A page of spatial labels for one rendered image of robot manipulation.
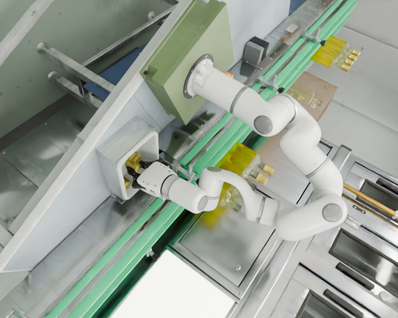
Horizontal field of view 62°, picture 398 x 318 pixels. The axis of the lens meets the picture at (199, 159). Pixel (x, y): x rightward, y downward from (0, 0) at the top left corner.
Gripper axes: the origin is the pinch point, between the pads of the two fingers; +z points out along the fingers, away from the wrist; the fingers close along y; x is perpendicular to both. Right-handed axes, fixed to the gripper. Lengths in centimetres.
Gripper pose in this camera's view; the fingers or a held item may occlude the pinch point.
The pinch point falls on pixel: (136, 167)
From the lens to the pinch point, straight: 112.9
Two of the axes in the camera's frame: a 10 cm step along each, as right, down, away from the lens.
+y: 6.0, -6.4, 4.8
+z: -7.8, -3.5, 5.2
